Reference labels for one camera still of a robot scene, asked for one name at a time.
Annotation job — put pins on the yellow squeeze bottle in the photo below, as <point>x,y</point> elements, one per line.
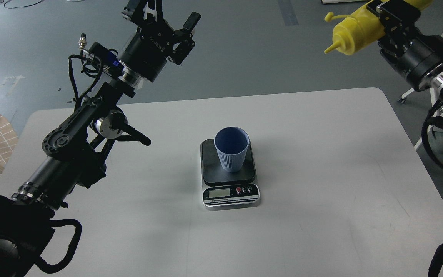
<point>360,29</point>

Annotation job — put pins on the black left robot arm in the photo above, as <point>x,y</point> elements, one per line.
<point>78,148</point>

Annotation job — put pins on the silver black digital kitchen scale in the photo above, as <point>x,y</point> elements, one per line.
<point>226,190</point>

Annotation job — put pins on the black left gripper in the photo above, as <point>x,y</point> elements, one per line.
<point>155,42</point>

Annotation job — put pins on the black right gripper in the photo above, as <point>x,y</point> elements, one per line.
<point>417,58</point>

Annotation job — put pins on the blue ribbed plastic cup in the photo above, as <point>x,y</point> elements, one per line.
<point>231,144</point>

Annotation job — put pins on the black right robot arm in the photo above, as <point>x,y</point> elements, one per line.
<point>432,120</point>

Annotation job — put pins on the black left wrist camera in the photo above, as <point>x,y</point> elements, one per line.
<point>98,58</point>

